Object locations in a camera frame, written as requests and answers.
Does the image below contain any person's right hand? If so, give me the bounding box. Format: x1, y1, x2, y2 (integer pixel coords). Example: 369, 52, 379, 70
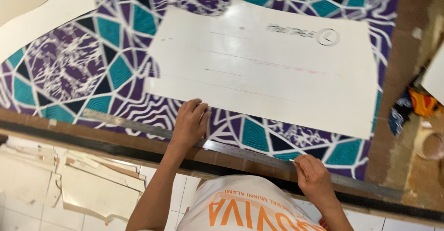
293, 154, 336, 204

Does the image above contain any person's left hand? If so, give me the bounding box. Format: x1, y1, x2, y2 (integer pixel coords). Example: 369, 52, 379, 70
171, 99, 212, 149

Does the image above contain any long steel ruler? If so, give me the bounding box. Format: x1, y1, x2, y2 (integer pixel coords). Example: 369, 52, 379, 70
82, 108, 403, 201

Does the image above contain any white shirt with orange print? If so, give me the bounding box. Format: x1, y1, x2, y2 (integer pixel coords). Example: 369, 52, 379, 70
176, 175, 328, 231

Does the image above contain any white cardboard pattern template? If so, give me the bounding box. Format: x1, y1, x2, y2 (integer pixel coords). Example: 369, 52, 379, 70
144, 0, 379, 140

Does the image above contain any heap of colourful fabric scraps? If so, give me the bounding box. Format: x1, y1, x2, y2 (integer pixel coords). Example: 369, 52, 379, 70
388, 87, 442, 136

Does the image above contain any beige tape roll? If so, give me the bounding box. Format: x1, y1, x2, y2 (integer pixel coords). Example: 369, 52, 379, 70
414, 127, 444, 161

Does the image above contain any plain white board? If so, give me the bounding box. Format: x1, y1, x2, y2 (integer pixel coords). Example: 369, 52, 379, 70
420, 44, 444, 105

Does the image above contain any purple teal patterned fabric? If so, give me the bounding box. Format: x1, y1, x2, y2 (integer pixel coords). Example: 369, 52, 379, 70
0, 0, 401, 181

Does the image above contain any pile of cardboard offcuts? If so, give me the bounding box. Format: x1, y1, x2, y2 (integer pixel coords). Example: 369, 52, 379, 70
0, 142, 147, 223

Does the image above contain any curved white cardboard sheet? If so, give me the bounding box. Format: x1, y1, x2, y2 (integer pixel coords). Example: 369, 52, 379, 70
0, 0, 98, 65

